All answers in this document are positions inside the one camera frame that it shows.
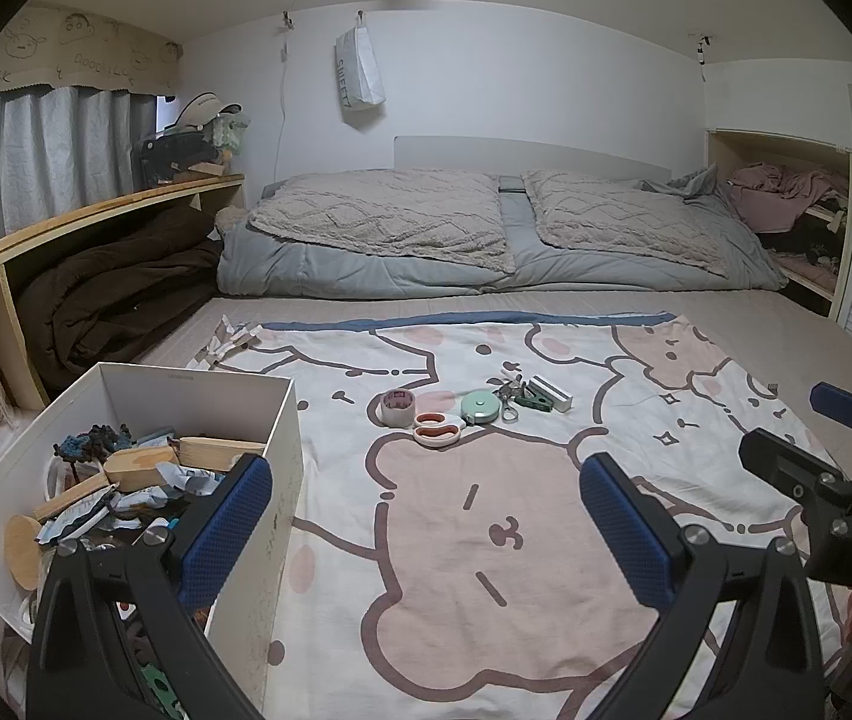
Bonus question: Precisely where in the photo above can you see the grey curtain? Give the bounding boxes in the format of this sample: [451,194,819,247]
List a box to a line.
[0,86,161,256]

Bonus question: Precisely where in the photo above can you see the green round tape measure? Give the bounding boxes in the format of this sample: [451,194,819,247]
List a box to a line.
[462,390,502,427]

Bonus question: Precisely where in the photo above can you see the wooden spoon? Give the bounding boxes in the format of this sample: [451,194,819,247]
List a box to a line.
[4,514,43,592]

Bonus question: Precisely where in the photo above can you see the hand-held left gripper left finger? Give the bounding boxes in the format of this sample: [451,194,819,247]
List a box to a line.
[25,452,273,720]

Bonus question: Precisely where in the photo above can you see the beige bed mattress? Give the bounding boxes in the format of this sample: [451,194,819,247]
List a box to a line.
[133,289,852,481]

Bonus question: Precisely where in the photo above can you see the black toy figure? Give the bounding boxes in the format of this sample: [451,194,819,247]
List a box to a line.
[51,424,134,466]

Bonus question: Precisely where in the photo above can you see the wooden wall niche shelf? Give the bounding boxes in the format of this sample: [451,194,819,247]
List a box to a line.
[705,127,852,320]

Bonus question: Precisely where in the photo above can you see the green plush toy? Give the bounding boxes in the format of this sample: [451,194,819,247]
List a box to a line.
[212,114,251,151]

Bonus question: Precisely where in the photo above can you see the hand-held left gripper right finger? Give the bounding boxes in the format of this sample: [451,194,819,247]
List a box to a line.
[580,452,824,720]

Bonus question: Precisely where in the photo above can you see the cartoon printed curtain valance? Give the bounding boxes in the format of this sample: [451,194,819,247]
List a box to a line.
[0,6,185,95]

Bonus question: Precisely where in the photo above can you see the small white rectangular case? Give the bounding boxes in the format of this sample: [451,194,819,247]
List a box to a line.
[531,373,573,413]

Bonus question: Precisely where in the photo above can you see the wooden bedside shelf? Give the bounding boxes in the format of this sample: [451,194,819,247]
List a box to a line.
[0,172,247,413]

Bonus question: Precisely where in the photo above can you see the white hanging cable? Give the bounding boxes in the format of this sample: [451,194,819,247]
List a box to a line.
[276,0,322,166]

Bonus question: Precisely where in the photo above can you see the beige quilted pillow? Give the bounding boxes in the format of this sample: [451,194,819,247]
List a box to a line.
[248,171,517,275]
[522,169,731,277]

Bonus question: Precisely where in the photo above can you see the white cap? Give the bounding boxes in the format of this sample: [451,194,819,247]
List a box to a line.
[171,92,243,128]

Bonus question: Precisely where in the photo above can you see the red and white scissors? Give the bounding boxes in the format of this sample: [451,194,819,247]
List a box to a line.
[412,412,468,445]

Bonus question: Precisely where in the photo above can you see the white cardboard shoe box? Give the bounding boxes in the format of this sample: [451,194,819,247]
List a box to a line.
[0,362,305,720]

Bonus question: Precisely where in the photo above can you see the pink clothes pile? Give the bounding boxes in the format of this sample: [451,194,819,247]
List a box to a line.
[726,163,851,235]

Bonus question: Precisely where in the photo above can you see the grey duvet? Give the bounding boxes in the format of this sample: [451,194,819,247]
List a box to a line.
[216,165,791,293]

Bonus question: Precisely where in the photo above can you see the white hanging paper bag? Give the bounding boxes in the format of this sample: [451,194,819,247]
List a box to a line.
[334,24,386,112]

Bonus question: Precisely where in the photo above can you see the clear packing tape roll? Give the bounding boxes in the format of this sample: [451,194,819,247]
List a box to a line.
[379,388,418,430]

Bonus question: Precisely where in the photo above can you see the white headboard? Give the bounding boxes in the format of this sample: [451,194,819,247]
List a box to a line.
[394,136,673,181]

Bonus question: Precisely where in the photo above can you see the brown blanket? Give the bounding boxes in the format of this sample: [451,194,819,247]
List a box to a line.
[17,202,224,391]

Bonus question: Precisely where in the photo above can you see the cartoon printed blanket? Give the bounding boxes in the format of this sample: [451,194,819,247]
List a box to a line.
[193,311,852,720]

